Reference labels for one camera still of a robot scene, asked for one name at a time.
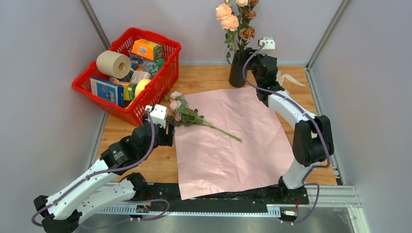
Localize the cream ribbon with gold print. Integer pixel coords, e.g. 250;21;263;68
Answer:
276;71;306;87

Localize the brown rose stem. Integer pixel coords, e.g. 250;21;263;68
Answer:
236;0;259;45

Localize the purple flower bouquet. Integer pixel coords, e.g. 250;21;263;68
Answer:
163;91;242;143

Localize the pink and purple wrapping paper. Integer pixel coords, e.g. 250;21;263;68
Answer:
175;87;294;200

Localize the peach rose stem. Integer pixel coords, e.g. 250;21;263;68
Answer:
215;0;239;65

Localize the light pink rose stem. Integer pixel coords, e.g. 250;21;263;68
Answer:
237;5;248;52

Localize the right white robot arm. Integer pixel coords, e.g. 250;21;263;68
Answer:
242;48;334;203

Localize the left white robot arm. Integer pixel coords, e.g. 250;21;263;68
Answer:
31;119;175;233

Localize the black tapered vase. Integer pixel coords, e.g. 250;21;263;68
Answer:
228;51;249;88

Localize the green and yellow box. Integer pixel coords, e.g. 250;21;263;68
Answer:
114;81;137;101

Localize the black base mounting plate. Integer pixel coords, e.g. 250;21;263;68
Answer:
131;183;309;213

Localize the blue and white box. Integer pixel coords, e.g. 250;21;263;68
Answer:
90;78;124;108

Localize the pink wrapped packet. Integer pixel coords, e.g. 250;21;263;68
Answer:
130;70;152;83

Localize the beige toilet paper roll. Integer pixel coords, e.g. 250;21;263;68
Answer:
96;50;131;79

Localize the orange and green box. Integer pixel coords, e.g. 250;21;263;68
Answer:
132;39;163;61

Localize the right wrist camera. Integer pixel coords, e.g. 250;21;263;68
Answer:
258;37;275;52

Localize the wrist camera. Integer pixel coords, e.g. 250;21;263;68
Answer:
258;37;275;52
145;104;169;129

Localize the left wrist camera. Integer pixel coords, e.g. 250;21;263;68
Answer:
145;104;169;129

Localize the aluminium frame rail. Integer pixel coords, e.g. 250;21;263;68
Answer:
66;181;361;217

